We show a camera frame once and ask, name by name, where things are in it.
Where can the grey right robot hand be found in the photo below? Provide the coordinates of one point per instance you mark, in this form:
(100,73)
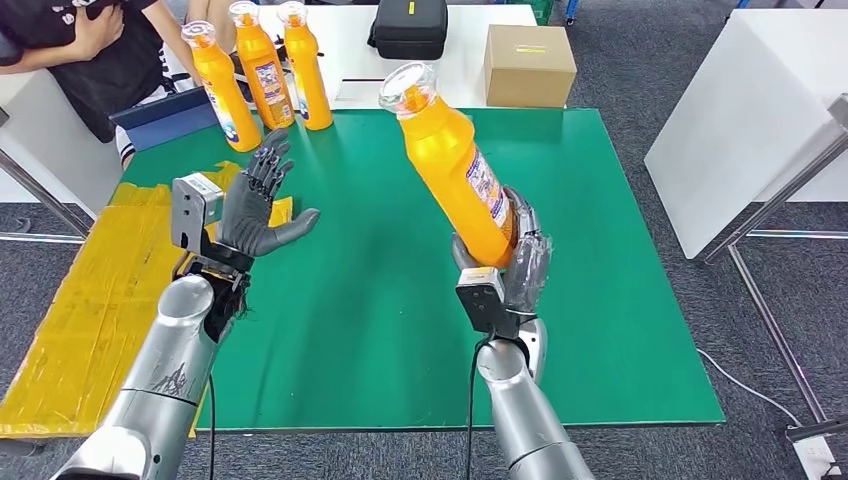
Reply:
(530,265)

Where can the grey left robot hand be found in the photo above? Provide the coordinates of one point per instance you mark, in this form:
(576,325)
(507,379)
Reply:
(252,215)

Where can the orange detergent bottle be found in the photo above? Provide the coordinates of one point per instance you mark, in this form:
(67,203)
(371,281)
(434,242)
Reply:
(450,172)
(311,79)
(262,73)
(228,99)

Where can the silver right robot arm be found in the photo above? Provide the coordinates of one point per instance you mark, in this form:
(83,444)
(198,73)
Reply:
(530,417)

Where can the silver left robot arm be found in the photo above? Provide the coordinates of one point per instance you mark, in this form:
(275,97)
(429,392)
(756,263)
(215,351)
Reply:
(166,378)

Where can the green table mat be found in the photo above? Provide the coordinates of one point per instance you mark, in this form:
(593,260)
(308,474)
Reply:
(596,232)

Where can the blue tablet case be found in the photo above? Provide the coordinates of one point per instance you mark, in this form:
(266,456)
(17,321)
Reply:
(169,122)

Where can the brown cardboard box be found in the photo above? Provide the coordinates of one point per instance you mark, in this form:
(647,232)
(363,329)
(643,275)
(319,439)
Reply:
(528,71)

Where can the yellow taped plastic sheet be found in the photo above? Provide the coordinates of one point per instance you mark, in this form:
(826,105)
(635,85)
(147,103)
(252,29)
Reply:
(79,318)

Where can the white desk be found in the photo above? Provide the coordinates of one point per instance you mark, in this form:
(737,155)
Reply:
(53,172)

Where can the person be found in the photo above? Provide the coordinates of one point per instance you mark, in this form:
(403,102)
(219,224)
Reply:
(106,73)
(212,13)

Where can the black carrying case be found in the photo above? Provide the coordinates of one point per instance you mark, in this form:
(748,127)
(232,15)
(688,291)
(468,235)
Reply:
(409,32)

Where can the green plastic crate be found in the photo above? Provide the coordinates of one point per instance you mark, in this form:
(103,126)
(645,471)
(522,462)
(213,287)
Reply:
(540,10)

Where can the blue metal leg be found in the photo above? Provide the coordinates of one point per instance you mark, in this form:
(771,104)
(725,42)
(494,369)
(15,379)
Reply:
(572,10)

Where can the large white table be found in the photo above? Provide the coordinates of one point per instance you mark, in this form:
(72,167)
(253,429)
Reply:
(748,119)

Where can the white power strip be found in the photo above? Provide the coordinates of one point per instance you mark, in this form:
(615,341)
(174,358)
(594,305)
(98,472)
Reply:
(818,460)

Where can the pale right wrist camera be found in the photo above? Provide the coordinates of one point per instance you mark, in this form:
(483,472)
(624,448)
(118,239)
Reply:
(487,301)

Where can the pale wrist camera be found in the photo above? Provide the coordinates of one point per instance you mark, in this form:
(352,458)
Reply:
(192,208)
(487,301)

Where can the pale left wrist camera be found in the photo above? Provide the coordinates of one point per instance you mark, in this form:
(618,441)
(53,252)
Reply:
(192,208)

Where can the metal table leg frame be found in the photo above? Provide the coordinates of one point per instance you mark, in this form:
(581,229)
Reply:
(40,192)

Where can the metal stand frame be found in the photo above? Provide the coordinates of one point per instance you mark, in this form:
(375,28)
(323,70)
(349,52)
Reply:
(782,192)

